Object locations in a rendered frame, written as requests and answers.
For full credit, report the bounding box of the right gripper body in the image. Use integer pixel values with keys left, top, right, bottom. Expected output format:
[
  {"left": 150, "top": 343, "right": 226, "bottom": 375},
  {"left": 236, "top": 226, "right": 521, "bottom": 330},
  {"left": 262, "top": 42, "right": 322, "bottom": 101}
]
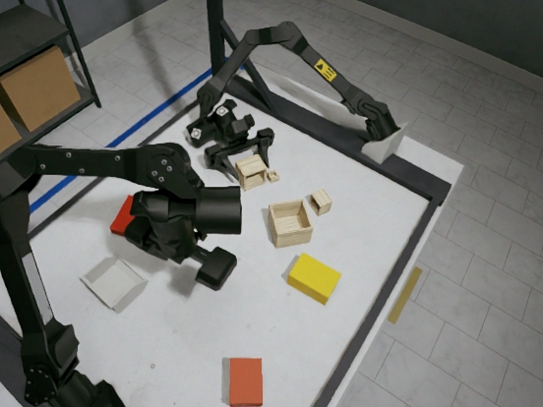
[{"left": 124, "top": 216, "right": 237, "bottom": 291}]

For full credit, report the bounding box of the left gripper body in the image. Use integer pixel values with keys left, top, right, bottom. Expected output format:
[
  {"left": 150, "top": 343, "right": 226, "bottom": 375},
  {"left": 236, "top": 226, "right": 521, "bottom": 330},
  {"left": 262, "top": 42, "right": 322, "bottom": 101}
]
[{"left": 204, "top": 119, "right": 275, "bottom": 167}]

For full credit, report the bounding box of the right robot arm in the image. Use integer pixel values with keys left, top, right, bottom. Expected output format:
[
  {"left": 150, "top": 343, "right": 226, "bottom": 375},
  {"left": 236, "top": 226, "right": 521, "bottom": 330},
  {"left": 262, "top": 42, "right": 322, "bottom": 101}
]
[{"left": 0, "top": 142, "right": 242, "bottom": 407}]

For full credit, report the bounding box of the red flat rectangular block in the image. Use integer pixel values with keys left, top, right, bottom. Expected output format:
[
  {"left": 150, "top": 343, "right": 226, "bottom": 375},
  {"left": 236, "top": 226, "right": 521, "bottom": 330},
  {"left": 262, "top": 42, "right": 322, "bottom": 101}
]
[{"left": 109, "top": 195, "right": 135, "bottom": 237}]

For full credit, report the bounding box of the yellow rectangular block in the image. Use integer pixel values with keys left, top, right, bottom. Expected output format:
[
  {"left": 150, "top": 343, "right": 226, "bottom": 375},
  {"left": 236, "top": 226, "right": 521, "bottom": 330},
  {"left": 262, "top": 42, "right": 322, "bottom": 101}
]
[{"left": 286, "top": 253, "right": 341, "bottom": 305}]

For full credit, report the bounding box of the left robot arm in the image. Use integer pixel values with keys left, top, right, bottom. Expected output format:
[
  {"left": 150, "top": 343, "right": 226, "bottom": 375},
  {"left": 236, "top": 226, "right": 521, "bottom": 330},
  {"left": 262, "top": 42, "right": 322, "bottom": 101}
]
[{"left": 186, "top": 21, "right": 401, "bottom": 147}]

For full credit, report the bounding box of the orange cube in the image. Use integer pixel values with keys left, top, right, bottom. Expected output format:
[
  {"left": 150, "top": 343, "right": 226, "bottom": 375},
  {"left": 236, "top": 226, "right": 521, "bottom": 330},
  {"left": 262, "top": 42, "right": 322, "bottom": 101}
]
[{"left": 229, "top": 358, "right": 263, "bottom": 407}]

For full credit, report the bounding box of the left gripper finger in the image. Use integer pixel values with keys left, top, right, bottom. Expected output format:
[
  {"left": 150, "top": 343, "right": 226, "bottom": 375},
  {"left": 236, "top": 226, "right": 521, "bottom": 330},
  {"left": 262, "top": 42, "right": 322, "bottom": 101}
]
[
  {"left": 258, "top": 137, "right": 271, "bottom": 169},
  {"left": 214, "top": 151, "right": 239, "bottom": 180}
]

